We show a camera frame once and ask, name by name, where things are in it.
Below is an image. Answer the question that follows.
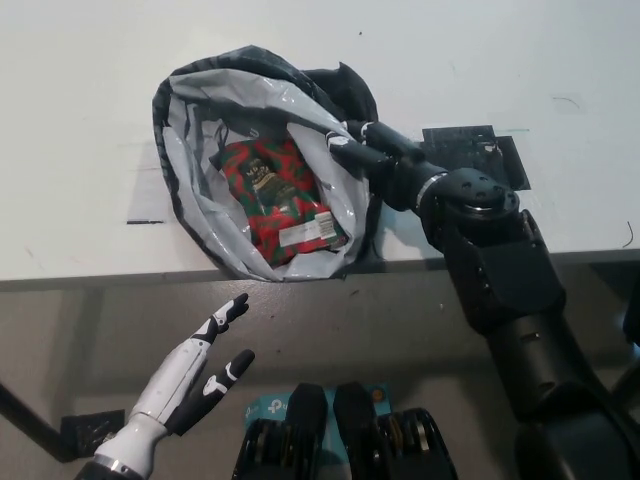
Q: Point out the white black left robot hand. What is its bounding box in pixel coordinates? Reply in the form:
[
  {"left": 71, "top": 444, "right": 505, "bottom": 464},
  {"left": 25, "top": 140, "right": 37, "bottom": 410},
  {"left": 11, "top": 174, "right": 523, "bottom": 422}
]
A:
[{"left": 93, "top": 293, "right": 256, "bottom": 474}]

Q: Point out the black tape patch on table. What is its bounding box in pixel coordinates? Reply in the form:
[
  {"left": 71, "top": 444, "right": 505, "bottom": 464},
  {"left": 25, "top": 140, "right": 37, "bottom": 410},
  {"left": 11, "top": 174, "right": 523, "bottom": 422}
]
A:
[{"left": 421, "top": 124, "right": 532, "bottom": 192}]

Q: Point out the black floor tape square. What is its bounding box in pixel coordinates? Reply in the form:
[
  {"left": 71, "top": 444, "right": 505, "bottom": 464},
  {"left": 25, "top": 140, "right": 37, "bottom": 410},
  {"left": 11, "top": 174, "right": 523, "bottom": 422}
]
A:
[{"left": 59, "top": 408, "right": 126, "bottom": 459}]

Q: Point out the clear tape patch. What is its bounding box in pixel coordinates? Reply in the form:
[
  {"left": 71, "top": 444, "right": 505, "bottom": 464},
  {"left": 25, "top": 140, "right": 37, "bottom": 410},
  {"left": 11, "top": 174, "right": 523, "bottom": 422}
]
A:
[{"left": 127, "top": 144, "right": 176, "bottom": 225}]

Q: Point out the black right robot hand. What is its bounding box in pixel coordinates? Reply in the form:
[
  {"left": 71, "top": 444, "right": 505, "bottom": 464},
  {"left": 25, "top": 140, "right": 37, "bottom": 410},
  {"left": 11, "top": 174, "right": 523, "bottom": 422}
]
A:
[{"left": 324, "top": 118, "right": 449, "bottom": 214}]

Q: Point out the black plastic bag grey inside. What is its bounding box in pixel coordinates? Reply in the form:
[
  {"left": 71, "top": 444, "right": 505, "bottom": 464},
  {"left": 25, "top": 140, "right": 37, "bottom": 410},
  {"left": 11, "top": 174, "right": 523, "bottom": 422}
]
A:
[{"left": 151, "top": 45, "right": 386, "bottom": 284}]

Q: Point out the black table leg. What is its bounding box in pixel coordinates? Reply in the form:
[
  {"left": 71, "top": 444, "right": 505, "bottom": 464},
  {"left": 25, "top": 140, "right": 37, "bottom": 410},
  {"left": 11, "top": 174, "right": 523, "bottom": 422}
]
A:
[{"left": 0, "top": 379, "right": 74, "bottom": 464}]

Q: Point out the red green coffee bean bag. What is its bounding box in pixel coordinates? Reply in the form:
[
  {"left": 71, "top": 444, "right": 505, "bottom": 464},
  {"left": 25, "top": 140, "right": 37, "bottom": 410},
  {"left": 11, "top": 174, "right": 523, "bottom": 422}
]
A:
[{"left": 208, "top": 138, "right": 351, "bottom": 264}]

